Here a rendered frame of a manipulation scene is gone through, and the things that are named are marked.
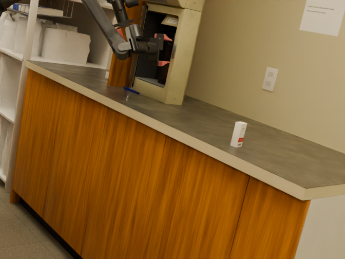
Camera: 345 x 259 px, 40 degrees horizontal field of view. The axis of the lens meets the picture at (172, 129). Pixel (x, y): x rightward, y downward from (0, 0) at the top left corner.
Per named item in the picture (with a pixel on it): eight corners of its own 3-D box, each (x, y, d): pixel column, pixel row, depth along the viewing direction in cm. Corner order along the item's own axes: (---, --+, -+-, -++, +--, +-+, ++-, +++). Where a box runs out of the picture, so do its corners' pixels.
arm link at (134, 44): (130, 56, 202) (137, 50, 198) (127, 41, 204) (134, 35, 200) (142, 57, 207) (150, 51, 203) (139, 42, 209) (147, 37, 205)
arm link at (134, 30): (119, 59, 206) (118, 51, 198) (113, 36, 209) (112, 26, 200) (146, 54, 208) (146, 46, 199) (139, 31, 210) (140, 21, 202)
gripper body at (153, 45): (162, 38, 207) (149, 36, 202) (160, 61, 208) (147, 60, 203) (153, 37, 211) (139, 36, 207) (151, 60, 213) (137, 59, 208)
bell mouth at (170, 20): (179, 27, 255) (181, 17, 254) (201, 32, 243) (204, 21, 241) (154, 22, 244) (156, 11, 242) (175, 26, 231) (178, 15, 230)
